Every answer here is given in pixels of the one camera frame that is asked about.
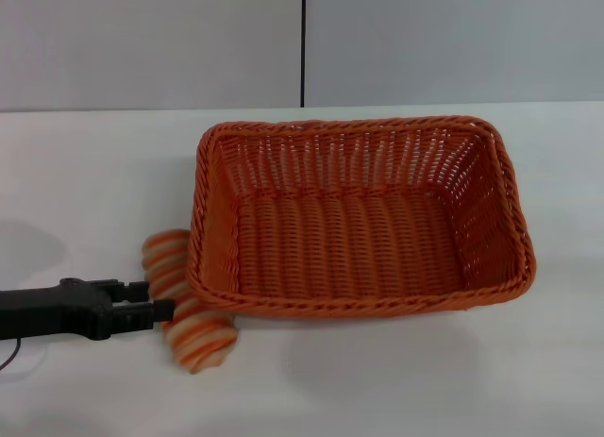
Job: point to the orange woven plastic basket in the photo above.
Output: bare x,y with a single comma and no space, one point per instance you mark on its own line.
349,248

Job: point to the orange striped bread roll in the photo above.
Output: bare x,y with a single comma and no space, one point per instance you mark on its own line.
203,338

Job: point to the black vertical wall strip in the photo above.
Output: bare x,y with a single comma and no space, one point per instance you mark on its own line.
303,45

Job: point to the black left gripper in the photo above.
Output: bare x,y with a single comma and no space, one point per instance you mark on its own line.
52,309

